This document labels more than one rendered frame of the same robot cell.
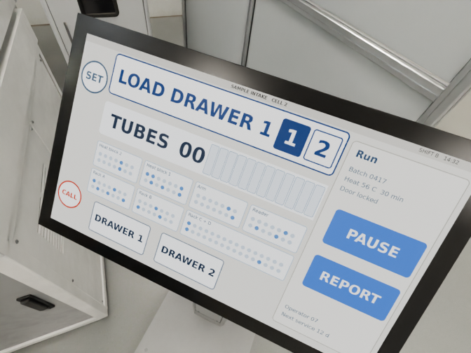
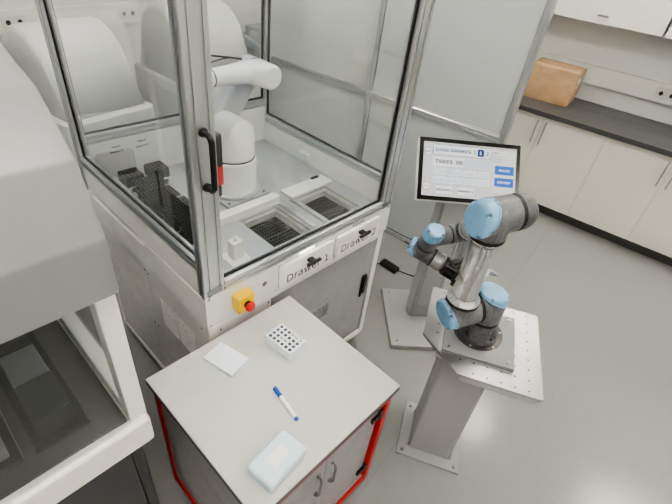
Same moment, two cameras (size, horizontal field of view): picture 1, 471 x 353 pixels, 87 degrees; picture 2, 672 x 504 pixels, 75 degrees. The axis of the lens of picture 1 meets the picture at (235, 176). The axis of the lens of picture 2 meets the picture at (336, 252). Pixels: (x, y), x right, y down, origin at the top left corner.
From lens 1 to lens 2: 2.11 m
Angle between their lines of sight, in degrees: 20
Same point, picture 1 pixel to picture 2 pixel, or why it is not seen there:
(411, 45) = (480, 122)
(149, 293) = (372, 319)
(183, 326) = (410, 323)
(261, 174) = (476, 163)
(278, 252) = (486, 180)
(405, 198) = (506, 159)
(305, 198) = (487, 165)
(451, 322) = (556, 280)
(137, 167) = (445, 171)
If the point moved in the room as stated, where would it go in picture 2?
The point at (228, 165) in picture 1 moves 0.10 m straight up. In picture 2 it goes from (468, 163) to (474, 144)
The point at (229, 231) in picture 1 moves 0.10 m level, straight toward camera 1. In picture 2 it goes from (473, 179) to (483, 189)
